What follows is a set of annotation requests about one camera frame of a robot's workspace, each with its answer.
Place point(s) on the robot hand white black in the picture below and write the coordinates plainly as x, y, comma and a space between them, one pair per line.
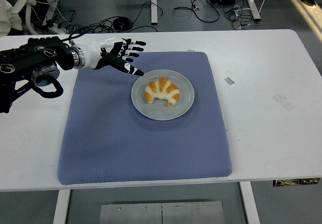
98, 51

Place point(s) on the croissant bread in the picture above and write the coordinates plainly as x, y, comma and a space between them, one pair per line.
161, 85

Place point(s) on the white power strip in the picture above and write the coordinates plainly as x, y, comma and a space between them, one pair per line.
54, 27

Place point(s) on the grey round plate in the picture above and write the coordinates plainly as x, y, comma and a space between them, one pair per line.
151, 110

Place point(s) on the white cloth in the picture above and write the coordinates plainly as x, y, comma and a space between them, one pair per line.
10, 15

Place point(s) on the blue quilted mat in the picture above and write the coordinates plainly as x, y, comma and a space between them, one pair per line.
125, 146

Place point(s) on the grey tape piece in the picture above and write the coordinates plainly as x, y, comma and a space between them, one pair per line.
229, 80

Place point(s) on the grey foot pedal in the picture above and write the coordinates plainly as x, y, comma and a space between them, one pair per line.
232, 15

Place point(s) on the white table leg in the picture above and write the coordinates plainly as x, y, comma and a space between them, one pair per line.
250, 204
61, 206

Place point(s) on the white desk leg with foot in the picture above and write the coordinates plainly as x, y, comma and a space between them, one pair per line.
254, 2

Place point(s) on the large clear tape piece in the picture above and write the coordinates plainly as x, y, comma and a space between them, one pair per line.
283, 101

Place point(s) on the white chair frame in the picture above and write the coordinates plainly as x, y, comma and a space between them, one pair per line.
29, 2

